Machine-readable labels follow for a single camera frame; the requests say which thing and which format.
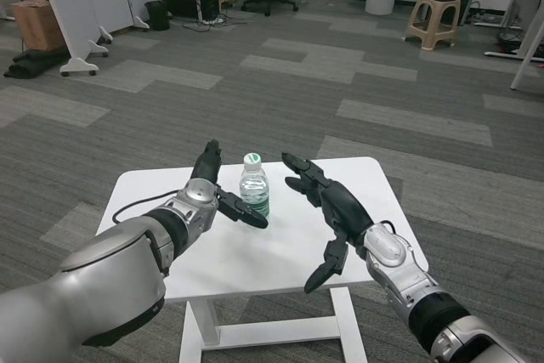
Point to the black trash bin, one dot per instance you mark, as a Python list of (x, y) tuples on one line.
[(157, 14)]

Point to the black bag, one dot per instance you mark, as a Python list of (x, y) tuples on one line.
[(34, 63)]

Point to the brown cardboard box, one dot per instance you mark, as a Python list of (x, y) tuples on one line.
[(36, 25)]

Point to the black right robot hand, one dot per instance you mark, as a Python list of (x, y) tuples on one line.
[(344, 210)]

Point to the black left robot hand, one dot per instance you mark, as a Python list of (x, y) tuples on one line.
[(208, 163)]

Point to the beige plastic stool brown seat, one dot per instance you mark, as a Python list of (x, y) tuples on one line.
[(433, 10)]

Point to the clear water bottle green label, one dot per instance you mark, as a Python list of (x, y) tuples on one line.
[(255, 193)]

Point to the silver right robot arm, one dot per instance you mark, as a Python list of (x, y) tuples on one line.
[(404, 273)]

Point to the white standing desk frame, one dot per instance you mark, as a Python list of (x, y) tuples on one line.
[(529, 31)]

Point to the small white table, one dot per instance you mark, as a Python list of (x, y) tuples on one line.
[(263, 261)]

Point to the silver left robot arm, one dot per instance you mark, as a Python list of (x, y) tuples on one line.
[(106, 269)]

